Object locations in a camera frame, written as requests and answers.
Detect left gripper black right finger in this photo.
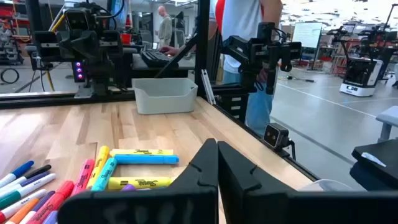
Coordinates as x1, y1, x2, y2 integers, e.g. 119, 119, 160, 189
218, 141, 398, 224

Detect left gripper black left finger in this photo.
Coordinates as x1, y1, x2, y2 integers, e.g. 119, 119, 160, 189
57, 138, 219, 224

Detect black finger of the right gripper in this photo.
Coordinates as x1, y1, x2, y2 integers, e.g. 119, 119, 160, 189
61, 34, 82, 63
81, 34, 100, 63

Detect blue highlighter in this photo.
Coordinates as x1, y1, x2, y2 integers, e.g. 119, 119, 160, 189
113, 154, 180, 166

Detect turquoise highlighter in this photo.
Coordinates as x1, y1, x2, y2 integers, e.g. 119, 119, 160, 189
91, 157, 118, 192

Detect red highlighter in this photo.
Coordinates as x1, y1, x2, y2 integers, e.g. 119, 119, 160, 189
26, 180, 75, 224

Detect blue cap thin marker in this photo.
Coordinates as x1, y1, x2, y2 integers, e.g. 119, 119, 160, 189
0, 160, 35, 189

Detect red marker white caps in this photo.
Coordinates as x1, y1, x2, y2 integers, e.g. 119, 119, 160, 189
0, 189, 48, 223

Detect orange marker white caps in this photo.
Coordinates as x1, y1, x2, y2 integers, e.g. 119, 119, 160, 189
5, 198, 40, 224

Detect yellow tripod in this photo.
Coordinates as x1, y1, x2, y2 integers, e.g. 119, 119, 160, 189
45, 14, 66, 93

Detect black keyboard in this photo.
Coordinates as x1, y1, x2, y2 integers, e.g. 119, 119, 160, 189
140, 49, 174, 68

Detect black desk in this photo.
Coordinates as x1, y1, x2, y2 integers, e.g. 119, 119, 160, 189
130, 52, 197, 78

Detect person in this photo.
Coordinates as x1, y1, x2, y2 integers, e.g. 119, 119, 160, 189
208, 0, 284, 136
154, 5, 173, 47

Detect person's hand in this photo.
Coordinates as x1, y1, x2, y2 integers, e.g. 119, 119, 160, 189
159, 45, 181, 57

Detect translucent grey plastic bin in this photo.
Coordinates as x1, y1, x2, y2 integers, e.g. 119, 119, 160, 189
132, 77, 199, 115

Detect black drawer cabinet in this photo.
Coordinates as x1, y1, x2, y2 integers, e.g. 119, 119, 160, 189
211, 83, 249, 124

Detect silver metal strip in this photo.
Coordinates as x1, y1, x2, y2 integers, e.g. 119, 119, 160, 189
200, 68, 217, 106

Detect white paper scrap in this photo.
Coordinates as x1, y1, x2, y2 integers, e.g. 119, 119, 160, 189
360, 151, 387, 168

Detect black side table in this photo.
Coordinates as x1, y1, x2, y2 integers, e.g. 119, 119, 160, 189
349, 138, 398, 190

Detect grey bench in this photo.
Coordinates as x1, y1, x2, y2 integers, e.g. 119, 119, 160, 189
375, 105, 398, 144

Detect white black mobile robot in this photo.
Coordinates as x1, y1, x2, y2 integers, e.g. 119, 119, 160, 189
326, 2, 398, 97

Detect white display board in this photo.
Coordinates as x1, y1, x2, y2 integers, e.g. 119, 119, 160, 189
291, 21, 324, 49

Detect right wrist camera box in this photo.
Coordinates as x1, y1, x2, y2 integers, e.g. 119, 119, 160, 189
63, 8, 94, 32

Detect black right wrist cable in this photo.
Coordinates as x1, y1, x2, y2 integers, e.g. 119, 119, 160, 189
93, 0, 127, 32

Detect small table-level camera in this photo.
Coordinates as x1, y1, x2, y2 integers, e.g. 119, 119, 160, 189
263, 123, 296, 159

